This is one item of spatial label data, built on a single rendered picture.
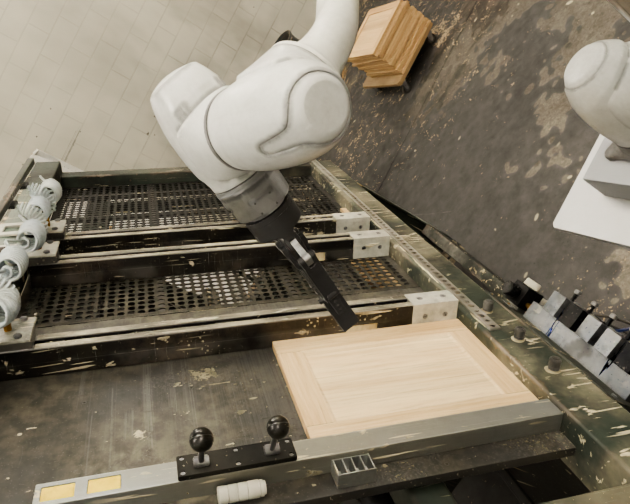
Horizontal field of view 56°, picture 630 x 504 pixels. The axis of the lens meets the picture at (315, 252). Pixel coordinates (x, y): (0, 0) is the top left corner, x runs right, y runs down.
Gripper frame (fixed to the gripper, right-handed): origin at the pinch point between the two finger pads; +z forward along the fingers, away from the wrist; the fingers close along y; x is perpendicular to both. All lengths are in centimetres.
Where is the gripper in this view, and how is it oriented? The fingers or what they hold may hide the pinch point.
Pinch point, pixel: (339, 309)
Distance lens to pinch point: 92.1
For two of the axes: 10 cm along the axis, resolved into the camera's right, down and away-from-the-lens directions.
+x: 7.9, -6.1, 1.0
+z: 5.2, 7.4, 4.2
